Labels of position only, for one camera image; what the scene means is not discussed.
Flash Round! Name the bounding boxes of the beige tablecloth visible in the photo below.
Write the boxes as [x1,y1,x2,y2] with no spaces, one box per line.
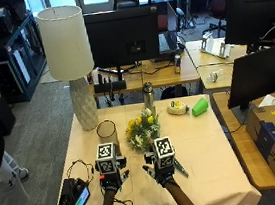
[41,88,264,205]

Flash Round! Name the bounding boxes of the black looped cable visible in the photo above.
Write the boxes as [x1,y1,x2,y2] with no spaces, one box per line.
[64,157,97,188]

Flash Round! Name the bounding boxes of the steel water bottle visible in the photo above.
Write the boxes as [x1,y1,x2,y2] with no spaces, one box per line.
[141,80,158,119]

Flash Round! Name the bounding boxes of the black and red office chair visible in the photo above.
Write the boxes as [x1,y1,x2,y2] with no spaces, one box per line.
[204,0,238,39]

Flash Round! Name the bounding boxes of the black power strip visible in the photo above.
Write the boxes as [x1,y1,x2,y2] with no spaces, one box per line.
[93,79,128,96]

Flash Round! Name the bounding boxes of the silver drink can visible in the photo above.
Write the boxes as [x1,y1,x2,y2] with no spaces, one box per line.
[172,54,184,76]

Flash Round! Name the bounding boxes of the dark blue shelf cabinet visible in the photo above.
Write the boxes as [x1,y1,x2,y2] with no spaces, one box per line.
[0,3,52,106]

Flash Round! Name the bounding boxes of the small white gadget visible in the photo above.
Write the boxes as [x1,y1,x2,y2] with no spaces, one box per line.
[204,69,221,85]

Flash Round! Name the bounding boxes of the white marker cube right glove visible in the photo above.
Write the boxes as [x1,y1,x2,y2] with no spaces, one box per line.
[150,135,178,171]

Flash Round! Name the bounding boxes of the white desk stand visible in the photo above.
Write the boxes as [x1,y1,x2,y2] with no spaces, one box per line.
[197,28,234,62]

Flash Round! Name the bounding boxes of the white marker cube left glove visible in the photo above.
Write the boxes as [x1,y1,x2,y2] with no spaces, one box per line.
[93,141,120,176]

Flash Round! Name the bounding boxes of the person's right hand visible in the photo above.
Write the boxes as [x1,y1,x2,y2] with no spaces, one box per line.
[141,148,180,189]

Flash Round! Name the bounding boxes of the person's left hand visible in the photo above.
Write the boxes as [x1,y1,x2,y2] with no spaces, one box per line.
[94,155,133,195]

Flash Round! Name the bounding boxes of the black recorder with lit screen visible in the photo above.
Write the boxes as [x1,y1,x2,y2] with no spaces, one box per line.
[54,175,93,205]

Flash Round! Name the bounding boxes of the white paper sheet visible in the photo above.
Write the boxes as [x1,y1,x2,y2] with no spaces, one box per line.
[257,93,275,109]

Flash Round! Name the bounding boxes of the open black laptop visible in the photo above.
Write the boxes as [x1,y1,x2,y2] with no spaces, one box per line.
[152,0,187,55]

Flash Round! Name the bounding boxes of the black computer monitor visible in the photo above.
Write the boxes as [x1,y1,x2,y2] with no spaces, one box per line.
[220,0,275,55]
[220,42,275,126]
[82,3,166,86]

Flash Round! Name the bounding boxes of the white and yellow tape roll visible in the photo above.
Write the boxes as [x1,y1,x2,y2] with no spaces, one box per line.
[166,98,191,117]

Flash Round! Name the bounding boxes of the yellow and white flower bouquet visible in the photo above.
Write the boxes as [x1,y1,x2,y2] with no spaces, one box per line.
[121,103,190,186]

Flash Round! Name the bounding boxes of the green plastic cup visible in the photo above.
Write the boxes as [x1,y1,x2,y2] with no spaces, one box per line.
[189,96,212,118]

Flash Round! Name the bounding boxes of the white marker cube glove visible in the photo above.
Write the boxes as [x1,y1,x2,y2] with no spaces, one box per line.
[93,141,120,176]
[150,135,178,171]

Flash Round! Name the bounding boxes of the clear glass cylinder vase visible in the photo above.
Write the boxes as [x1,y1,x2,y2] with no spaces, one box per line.
[94,118,121,156]

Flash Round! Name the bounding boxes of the white table lamp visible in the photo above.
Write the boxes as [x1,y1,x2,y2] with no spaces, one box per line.
[34,2,103,136]

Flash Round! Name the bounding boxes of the wooden desk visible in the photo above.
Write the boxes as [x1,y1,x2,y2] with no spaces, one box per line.
[85,48,204,110]
[184,34,254,94]
[211,85,275,197]

